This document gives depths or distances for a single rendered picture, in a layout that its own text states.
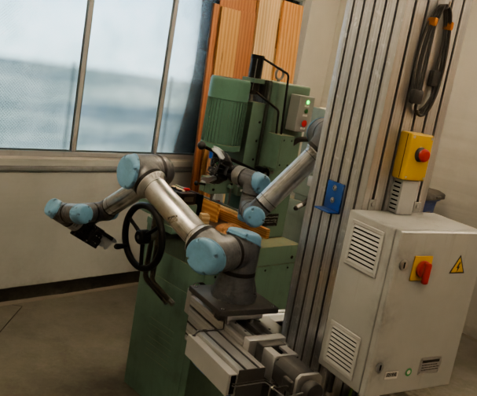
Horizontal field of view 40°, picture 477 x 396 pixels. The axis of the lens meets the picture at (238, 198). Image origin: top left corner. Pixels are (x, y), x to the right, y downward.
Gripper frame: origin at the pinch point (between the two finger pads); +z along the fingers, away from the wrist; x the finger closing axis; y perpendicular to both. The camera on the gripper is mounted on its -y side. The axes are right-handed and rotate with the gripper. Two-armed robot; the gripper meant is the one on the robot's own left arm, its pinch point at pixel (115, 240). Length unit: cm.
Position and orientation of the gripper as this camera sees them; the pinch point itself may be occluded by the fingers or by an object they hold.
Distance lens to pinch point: 278.1
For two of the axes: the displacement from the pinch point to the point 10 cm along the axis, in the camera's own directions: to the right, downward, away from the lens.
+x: 6.7, 2.6, -7.0
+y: -5.1, 8.4, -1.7
